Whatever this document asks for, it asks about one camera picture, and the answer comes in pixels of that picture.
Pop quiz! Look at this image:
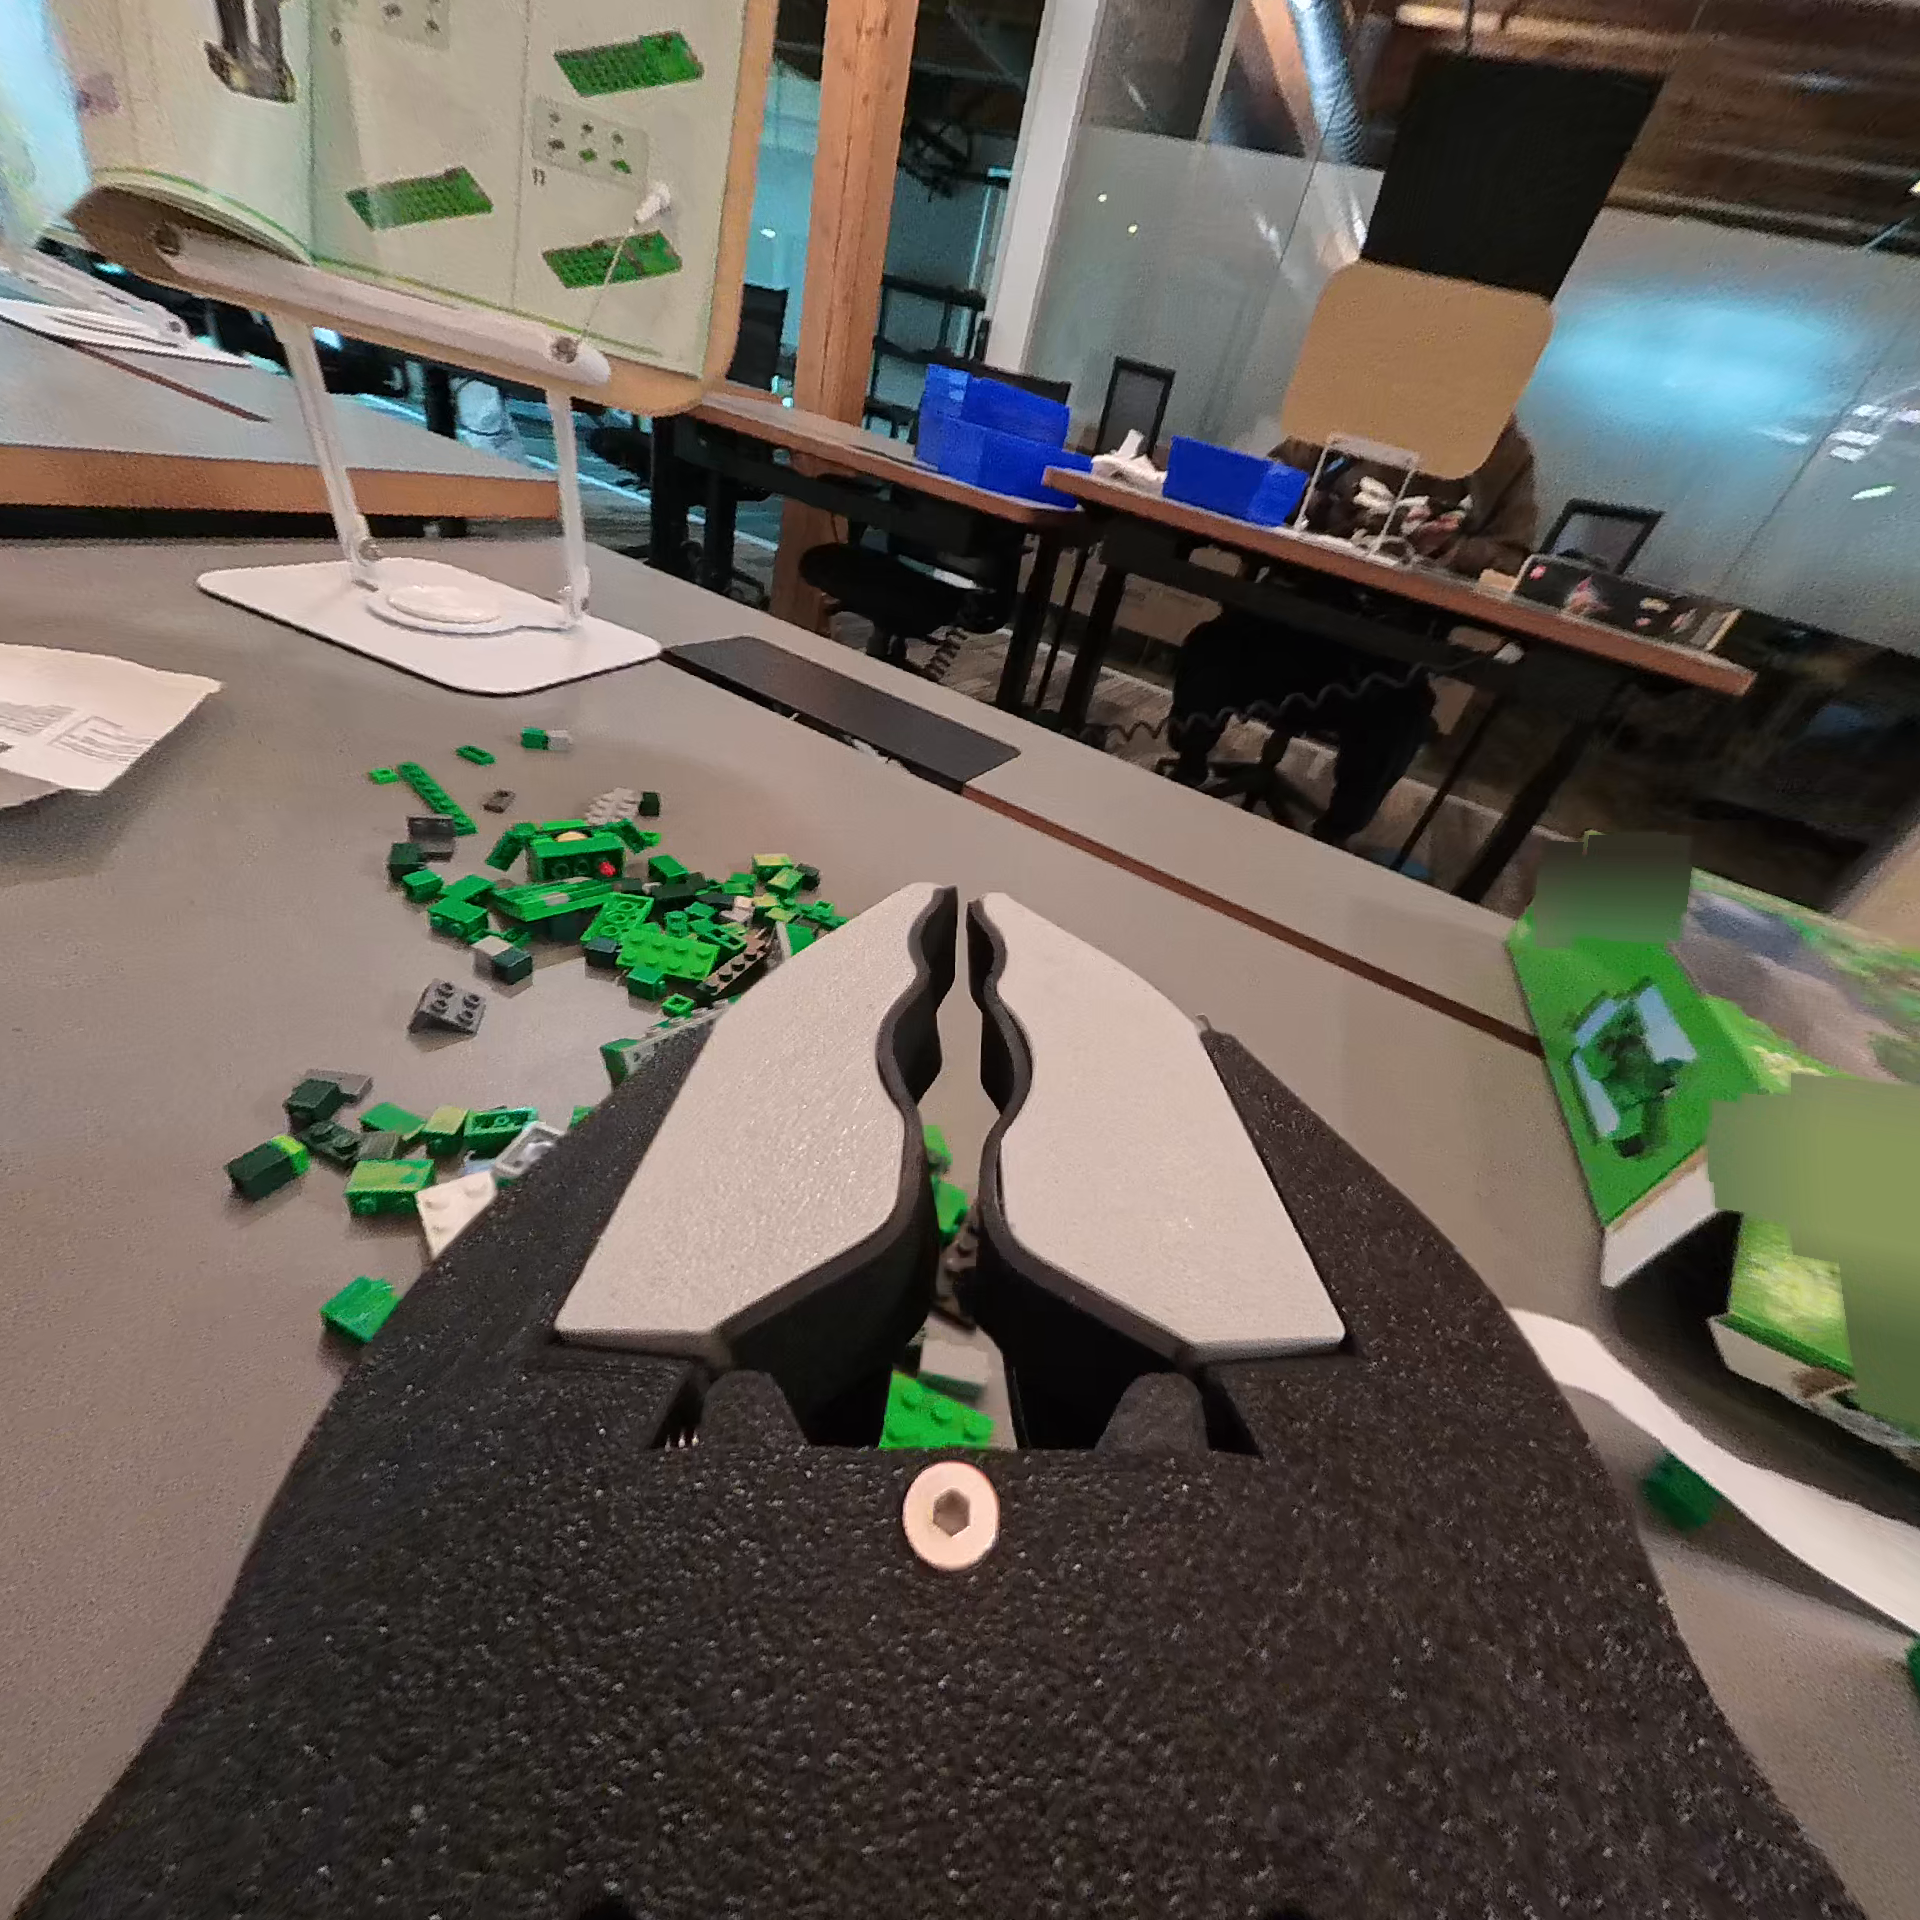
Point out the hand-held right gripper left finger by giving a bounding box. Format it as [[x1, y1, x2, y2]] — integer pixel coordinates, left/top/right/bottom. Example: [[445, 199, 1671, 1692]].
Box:
[[554, 881, 962, 1445]]

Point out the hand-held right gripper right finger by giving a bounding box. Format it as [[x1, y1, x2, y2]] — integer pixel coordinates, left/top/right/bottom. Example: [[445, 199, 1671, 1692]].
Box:
[[967, 890, 1348, 1445]]

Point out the wooden office desk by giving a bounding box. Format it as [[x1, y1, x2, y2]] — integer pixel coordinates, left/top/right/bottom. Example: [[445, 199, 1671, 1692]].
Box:
[[1040, 468, 1755, 902], [683, 392, 1084, 715]]

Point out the grey desk with wooden edge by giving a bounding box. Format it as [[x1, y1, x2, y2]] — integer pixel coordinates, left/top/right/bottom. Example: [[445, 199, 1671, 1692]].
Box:
[[0, 314, 565, 520]]

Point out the pile of green toy bricks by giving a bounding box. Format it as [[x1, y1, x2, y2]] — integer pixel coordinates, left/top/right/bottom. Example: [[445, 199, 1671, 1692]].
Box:
[[224, 729, 841, 1345]]

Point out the green toy box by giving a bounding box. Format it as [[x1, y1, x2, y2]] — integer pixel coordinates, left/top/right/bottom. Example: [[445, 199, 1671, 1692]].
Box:
[[1507, 869, 1920, 1463]]

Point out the black office chair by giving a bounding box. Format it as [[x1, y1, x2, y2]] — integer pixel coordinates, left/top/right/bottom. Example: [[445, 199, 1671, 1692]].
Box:
[[801, 533, 1039, 677]]

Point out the blue plastic bin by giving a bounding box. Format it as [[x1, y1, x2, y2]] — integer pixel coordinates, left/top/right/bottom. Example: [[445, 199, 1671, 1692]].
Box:
[[1162, 433, 1309, 529], [915, 363, 1078, 495]]

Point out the white paper strip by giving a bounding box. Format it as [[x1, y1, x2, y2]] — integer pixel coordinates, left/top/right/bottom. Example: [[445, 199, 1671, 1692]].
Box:
[[1507, 1309, 1920, 1631]]

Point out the dark toy box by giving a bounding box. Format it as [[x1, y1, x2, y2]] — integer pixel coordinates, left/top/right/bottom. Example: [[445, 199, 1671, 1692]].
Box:
[[1516, 553, 1743, 649]]

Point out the printed paper sheet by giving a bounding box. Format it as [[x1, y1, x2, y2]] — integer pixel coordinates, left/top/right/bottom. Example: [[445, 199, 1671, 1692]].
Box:
[[0, 645, 224, 813]]

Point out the wooden pillar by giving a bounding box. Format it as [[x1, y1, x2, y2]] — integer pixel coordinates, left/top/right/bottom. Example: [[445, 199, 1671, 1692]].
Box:
[[792, 0, 922, 629]]

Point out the black hanging panel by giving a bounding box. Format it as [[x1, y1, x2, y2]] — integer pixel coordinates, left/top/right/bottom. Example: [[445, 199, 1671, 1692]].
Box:
[[1362, 51, 1668, 299]]

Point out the building instruction booklet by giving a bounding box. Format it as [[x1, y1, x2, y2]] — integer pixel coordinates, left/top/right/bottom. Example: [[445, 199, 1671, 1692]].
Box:
[[51, 0, 748, 380]]

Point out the black desk cable cover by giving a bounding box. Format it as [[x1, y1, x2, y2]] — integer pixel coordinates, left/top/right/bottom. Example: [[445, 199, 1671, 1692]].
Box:
[[658, 635, 1022, 794]]

